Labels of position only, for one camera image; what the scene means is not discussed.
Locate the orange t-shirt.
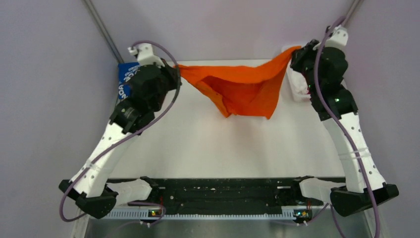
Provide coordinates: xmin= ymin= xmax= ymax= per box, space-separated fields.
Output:
xmin=179 ymin=46 xmax=300 ymax=119

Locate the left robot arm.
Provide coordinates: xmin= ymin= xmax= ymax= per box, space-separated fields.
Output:
xmin=59 ymin=40 xmax=182 ymax=219

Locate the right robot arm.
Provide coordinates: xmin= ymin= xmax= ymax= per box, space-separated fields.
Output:
xmin=287 ymin=26 xmax=399 ymax=217

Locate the white plastic basket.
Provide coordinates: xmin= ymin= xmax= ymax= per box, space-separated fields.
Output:
xmin=281 ymin=44 xmax=313 ymax=103

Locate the folded blue printed t-shirt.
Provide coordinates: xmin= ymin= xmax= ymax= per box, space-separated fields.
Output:
xmin=118 ymin=62 xmax=140 ymax=100

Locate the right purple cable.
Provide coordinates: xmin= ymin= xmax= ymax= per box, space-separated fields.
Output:
xmin=297 ymin=16 xmax=381 ymax=238

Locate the purple cable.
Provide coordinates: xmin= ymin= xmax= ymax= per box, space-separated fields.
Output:
xmin=59 ymin=41 xmax=183 ymax=227
xmin=297 ymin=16 xmax=381 ymax=238

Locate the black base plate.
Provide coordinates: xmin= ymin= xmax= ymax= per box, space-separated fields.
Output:
xmin=108 ymin=177 xmax=349 ymax=218

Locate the white slotted cable duct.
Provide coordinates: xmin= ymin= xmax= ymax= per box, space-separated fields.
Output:
xmin=104 ymin=207 xmax=311 ymax=221

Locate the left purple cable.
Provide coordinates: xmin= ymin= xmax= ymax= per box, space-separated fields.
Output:
xmin=59 ymin=41 xmax=183 ymax=227

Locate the aluminium frame rail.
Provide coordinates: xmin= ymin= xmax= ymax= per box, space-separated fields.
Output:
xmin=70 ymin=205 xmax=375 ymax=238

